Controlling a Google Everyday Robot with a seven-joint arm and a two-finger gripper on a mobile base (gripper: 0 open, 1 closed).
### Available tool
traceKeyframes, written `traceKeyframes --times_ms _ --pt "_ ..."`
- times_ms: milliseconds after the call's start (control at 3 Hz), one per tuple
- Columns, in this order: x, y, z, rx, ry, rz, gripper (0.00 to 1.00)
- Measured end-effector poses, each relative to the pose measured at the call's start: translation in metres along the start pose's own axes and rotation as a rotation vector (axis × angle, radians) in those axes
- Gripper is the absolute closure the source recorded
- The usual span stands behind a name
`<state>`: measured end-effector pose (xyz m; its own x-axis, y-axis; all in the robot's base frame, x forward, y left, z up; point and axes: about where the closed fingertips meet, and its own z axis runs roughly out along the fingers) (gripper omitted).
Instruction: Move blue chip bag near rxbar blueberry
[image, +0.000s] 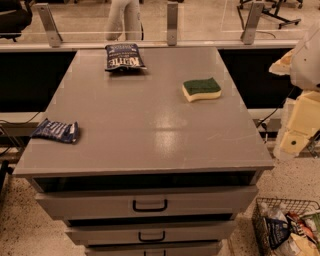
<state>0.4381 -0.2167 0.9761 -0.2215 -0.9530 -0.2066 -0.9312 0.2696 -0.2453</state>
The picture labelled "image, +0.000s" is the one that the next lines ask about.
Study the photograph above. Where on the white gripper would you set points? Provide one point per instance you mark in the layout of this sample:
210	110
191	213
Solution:
308	66

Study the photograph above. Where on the blue kettle chip bag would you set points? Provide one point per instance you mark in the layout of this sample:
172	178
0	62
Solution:
123	56

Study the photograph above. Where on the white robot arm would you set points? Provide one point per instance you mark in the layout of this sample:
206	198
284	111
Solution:
305	74

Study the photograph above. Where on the red snack bag in basket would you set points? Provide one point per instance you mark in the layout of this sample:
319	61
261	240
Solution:
298	226

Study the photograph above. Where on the blue snack bag in basket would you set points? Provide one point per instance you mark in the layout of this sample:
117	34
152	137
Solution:
278	232

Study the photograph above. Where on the yellow snack bag in basket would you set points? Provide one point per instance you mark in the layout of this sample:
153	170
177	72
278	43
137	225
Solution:
297	245

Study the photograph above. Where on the blue rxbar blueberry wrapper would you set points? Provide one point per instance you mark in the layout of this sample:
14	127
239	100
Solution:
57	131

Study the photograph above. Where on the green and yellow sponge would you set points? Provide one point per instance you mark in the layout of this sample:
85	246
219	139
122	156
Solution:
201	89

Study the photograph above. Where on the grey drawer cabinet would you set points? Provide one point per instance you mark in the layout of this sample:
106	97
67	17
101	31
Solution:
138	131

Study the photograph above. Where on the person's legs in grey trousers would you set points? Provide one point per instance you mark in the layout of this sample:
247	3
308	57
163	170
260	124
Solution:
124	17

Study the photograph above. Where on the black office chair left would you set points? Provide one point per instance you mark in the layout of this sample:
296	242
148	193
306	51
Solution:
15	16

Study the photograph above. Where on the right metal bracket post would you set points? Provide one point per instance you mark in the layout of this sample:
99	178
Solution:
248	35

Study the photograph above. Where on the metal bracket post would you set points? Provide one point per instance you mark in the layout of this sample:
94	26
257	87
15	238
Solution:
172	21
53	36
248	35

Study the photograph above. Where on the wire basket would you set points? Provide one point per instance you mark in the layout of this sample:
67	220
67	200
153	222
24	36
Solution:
260	228

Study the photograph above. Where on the top drawer with black handle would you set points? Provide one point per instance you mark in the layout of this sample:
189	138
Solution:
146	202

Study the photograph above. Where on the drawer with black handle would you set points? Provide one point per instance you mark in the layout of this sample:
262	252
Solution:
146	202
167	249
130	234

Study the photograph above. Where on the middle drawer with black handle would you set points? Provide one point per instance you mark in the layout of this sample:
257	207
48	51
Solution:
130	234

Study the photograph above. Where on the middle metal bracket post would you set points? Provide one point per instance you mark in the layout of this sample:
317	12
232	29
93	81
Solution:
172	21

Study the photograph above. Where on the bottom drawer with black handle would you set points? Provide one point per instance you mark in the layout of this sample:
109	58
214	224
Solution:
167	249

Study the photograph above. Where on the left metal bracket post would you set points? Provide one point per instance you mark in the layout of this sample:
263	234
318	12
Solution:
53	36

